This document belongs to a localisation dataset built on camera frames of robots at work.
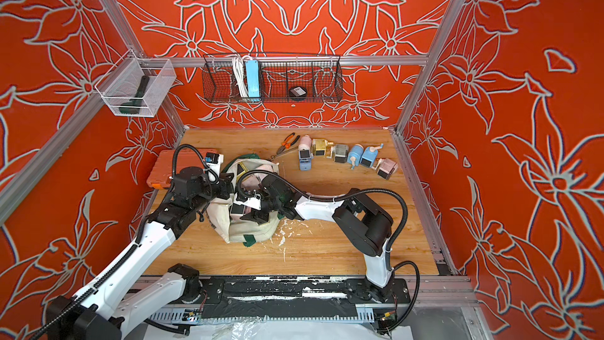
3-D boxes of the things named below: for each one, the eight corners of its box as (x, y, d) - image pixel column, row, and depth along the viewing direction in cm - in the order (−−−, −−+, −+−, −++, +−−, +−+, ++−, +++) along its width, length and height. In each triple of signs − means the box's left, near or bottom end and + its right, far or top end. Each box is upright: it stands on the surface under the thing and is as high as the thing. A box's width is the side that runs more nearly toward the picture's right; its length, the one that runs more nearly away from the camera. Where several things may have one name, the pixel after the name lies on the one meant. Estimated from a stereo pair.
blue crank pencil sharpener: (359, 165, 107) (362, 156, 102) (368, 147, 114) (371, 139, 109) (372, 170, 105) (375, 162, 100) (380, 152, 112) (384, 144, 107)
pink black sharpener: (372, 171, 104) (374, 164, 100) (381, 161, 108) (384, 154, 104) (386, 181, 101) (390, 174, 97) (395, 171, 104) (399, 164, 100)
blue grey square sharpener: (299, 171, 105) (299, 161, 99) (299, 157, 110) (299, 148, 104) (310, 171, 105) (311, 161, 99) (310, 157, 110) (310, 148, 104)
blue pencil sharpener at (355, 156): (353, 170, 105) (356, 161, 100) (342, 161, 108) (344, 152, 103) (366, 159, 109) (369, 150, 104) (355, 151, 112) (358, 142, 107)
